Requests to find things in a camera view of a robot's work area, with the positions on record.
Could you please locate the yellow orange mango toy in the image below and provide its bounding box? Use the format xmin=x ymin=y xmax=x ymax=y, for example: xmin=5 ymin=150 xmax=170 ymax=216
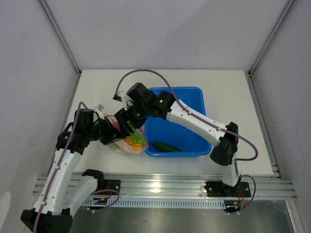
xmin=131 ymin=144 xmax=144 ymax=154

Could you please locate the aluminium frame post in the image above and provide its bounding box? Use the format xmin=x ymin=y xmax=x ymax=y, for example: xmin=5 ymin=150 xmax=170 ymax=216
xmin=37 ymin=0 xmax=81 ymax=77
xmin=248 ymin=0 xmax=297 ymax=78

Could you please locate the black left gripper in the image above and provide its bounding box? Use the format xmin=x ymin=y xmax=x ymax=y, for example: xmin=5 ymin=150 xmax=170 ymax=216
xmin=86 ymin=116 xmax=123 ymax=145

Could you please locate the white cauliflower toy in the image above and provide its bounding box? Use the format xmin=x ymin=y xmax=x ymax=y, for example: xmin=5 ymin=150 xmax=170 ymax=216
xmin=108 ymin=143 xmax=120 ymax=150

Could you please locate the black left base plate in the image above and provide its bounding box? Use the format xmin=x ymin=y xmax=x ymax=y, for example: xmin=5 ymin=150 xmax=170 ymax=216
xmin=104 ymin=179 xmax=121 ymax=192

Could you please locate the right aluminium frame post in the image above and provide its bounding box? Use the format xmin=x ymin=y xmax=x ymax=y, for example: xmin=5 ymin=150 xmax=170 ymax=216
xmin=248 ymin=0 xmax=297 ymax=78

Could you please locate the clear zip top bag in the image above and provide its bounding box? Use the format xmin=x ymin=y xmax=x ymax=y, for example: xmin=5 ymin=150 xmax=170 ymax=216
xmin=108 ymin=123 xmax=149 ymax=155

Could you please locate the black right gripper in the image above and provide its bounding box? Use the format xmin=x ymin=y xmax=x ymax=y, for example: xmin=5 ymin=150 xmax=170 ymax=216
xmin=115 ymin=101 xmax=150 ymax=138

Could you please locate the left aluminium frame post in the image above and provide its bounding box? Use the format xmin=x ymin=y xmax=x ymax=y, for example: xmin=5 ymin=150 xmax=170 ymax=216
xmin=37 ymin=0 xmax=81 ymax=77

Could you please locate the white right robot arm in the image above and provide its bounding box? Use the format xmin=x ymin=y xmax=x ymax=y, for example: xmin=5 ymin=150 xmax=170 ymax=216
xmin=113 ymin=83 xmax=241 ymax=196

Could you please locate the blue plastic bin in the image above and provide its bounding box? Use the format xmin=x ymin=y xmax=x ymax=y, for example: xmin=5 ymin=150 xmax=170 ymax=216
xmin=144 ymin=87 xmax=212 ymax=158

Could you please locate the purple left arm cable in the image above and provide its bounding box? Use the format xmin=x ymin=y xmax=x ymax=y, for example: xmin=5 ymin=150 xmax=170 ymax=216
xmin=32 ymin=101 xmax=88 ymax=233

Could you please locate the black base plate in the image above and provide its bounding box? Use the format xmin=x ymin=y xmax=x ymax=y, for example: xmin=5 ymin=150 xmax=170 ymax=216
xmin=204 ymin=181 xmax=252 ymax=198
xmin=104 ymin=179 xmax=121 ymax=192

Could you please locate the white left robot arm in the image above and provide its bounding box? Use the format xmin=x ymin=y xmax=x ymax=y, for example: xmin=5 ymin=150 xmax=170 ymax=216
xmin=20 ymin=109 xmax=120 ymax=233

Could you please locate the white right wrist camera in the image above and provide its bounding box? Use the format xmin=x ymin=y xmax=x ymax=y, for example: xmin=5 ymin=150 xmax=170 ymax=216
xmin=113 ymin=91 xmax=134 ymax=110

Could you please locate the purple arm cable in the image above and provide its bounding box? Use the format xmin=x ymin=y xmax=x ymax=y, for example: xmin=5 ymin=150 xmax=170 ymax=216
xmin=115 ymin=69 xmax=259 ymax=170
xmin=32 ymin=101 xmax=88 ymax=233

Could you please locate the green grapes toy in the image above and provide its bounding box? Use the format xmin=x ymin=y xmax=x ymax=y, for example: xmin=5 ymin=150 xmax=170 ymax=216
xmin=124 ymin=134 xmax=148 ymax=145

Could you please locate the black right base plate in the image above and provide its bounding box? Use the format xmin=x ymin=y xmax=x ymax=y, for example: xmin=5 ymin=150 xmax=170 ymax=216
xmin=204 ymin=181 xmax=252 ymax=198

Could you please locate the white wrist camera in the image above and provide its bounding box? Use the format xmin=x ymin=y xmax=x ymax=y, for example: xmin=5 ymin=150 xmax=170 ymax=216
xmin=113 ymin=91 xmax=134 ymax=110
xmin=94 ymin=104 xmax=105 ymax=119

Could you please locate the dark green cucumber toy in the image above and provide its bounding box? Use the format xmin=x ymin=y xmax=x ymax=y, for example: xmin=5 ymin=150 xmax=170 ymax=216
xmin=152 ymin=141 xmax=182 ymax=152

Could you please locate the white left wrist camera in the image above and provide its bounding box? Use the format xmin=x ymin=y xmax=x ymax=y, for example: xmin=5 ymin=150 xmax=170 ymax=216
xmin=94 ymin=104 xmax=105 ymax=119

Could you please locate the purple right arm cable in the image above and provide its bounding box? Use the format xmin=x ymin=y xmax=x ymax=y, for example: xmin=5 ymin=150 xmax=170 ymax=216
xmin=115 ymin=69 xmax=259 ymax=170

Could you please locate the white slotted cable duct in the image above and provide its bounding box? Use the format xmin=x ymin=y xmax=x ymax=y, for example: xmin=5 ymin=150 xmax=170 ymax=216
xmin=80 ymin=198 xmax=226 ymax=209

